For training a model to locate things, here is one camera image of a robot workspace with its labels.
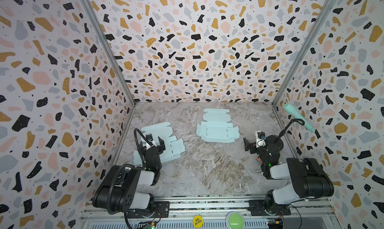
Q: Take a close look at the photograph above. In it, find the mint paper box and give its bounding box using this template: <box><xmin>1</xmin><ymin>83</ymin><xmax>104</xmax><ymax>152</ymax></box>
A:
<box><xmin>135</xmin><ymin>122</ymin><xmax>185</xmax><ymax>164</ymax></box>

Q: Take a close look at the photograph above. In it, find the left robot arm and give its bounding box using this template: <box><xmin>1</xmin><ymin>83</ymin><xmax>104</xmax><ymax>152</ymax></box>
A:
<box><xmin>92</xmin><ymin>134</ymin><xmax>166</xmax><ymax>217</ymax></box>

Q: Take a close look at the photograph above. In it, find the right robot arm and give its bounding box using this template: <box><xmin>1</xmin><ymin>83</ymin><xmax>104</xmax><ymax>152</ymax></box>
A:
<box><xmin>244</xmin><ymin>133</ymin><xmax>335</xmax><ymax>215</ymax></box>

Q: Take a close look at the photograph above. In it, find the mint flat box far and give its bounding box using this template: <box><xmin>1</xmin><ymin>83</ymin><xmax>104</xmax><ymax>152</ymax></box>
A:
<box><xmin>196</xmin><ymin>108</ymin><xmax>240</xmax><ymax>143</ymax></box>

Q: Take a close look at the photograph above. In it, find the mint green microphone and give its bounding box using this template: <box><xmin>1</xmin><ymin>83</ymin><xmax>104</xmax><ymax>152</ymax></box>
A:
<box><xmin>283</xmin><ymin>103</ymin><xmax>316</xmax><ymax>133</ymax></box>

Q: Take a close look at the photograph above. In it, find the green round button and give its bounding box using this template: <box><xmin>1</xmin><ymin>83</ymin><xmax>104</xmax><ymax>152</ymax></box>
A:
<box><xmin>226</xmin><ymin>212</ymin><xmax>245</xmax><ymax>229</ymax></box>

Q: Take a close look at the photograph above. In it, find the yellow round sticker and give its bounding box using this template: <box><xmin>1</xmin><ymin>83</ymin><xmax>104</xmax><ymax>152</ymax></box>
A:
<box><xmin>193</xmin><ymin>215</ymin><xmax>204</xmax><ymax>229</ymax></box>

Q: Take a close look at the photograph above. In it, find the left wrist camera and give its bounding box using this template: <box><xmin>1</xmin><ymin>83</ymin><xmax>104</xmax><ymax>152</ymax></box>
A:
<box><xmin>145</xmin><ymin>134</ymin><xmax>157</xmax><ymax>149</ymax></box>

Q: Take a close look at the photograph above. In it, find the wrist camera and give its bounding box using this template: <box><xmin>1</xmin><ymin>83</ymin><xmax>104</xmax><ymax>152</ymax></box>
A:
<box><xmin>145</xmin><ymin>134</ymin><xmax>157</xmax><ymax>149</ymax></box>
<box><xmin>255</xmin><ymin>131</ymin><xmax>266</xmax><ymax>148</ymax></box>

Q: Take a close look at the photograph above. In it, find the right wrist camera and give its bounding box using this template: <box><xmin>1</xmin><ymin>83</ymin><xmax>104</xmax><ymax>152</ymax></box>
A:
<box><xmin>255</xmin><ymin>131</ymin><xmax>266</xmax><ymax>148</ymax></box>

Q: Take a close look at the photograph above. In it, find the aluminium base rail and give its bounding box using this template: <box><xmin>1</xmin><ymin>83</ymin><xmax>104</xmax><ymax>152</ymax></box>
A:
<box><xmin>78</xmin><ymin>194</ymin><xmax>338</xmax><ymax>229</ymax></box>

